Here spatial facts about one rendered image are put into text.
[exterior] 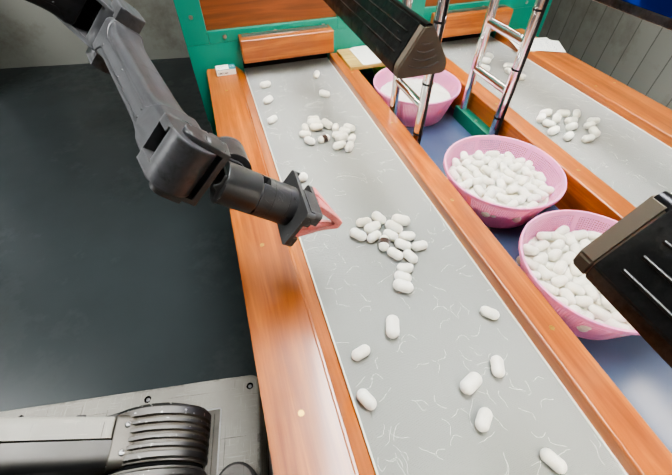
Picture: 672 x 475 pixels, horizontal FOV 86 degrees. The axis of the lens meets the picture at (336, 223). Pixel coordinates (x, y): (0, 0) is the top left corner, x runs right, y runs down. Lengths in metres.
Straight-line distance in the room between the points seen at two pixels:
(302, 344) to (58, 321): 1.35
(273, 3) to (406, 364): 1.10
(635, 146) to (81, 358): 1.86
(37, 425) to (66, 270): 1.43
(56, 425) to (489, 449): 0.53
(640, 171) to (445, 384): 0.75
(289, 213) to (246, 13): 0.91
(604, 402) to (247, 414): 0.62
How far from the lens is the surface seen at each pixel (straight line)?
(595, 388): 0.65
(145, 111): 0.51
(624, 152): 1.18
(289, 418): 0.54
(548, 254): 0.81
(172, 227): 1.90
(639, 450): 0.65
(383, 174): 0.87
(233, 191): 0.46
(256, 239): 0.70
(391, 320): 0.60
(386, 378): 0.58
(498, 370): 0.61
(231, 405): 0.87
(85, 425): 0.57
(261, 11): 1.32
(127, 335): 1.63
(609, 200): 0.95
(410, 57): 0.57
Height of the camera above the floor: 1.28
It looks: 47 degrees down
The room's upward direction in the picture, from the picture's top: straight up
